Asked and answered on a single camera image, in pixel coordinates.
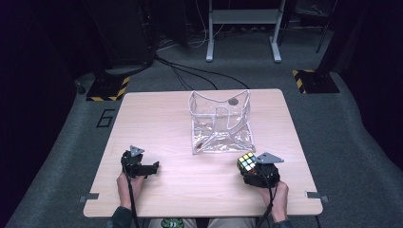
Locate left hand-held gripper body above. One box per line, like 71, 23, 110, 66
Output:
120, 144, 146, 180

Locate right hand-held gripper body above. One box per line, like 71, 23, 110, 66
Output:
248, 151, 285, 189

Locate colourful puzzle cube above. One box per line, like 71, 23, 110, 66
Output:
236, 151, 258, 175

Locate clear plastic bag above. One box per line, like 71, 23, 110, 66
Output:
187, 89, 257, 156

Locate person's left hand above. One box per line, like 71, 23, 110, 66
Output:
116, 172, 146, 211

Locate person's right hand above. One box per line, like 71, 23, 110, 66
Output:
259, 180, 290, 223

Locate person's right leg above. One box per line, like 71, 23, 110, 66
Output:
207, 217, 258, 228

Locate green patterned cloth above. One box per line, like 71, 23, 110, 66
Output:
161, 218, 185, 228

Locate black equipment rack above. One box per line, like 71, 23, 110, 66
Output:
85, 0, 158, 70

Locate black stand pole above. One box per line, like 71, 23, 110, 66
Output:
315, 0, 353, 74

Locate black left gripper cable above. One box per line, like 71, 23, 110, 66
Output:
124, 164, 141, 228

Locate grey metal table bracket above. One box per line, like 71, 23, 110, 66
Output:
78, 192, 101, 203
304, 190, 330, 203

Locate yellow black striped base plate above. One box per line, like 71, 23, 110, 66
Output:
86, 75, 131, 103
291, 68, 341, 95

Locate black floor cables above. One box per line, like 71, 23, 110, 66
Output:
154, 55, 251, 92

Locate white floor cables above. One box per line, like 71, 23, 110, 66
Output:
156, 0, 226, 51

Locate white desk frame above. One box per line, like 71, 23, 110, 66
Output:
205, 0, 287, 64

